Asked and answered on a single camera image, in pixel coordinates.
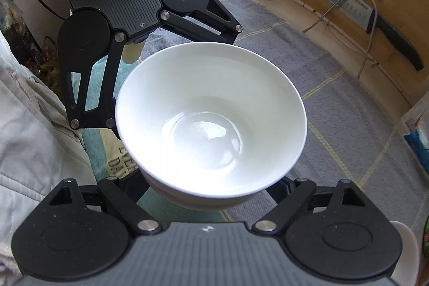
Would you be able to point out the white jacket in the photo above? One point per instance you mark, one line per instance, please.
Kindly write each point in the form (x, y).
(33, 138)

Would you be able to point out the grey and teal towel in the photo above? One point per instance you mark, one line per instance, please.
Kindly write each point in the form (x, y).
(335, 105)

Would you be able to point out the person's left hand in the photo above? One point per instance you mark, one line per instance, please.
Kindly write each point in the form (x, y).
(132, 53)

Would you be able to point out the white bowl with pink flowers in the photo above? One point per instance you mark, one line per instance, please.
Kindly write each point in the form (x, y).
(207, 98)
(201, 204)

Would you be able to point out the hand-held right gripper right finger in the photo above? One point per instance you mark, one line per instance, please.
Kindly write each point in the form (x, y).
(298, 195)

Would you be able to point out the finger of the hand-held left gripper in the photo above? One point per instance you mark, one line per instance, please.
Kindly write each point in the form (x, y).
(109, 95)
(231, 29)

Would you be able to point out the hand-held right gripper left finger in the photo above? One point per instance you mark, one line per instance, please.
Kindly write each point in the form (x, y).
(114, 194)

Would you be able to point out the white and blue salt bag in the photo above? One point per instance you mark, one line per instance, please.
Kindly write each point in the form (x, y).
(419, 145)

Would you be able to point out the white plate with small stain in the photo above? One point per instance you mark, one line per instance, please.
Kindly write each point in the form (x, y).
(407, 249)

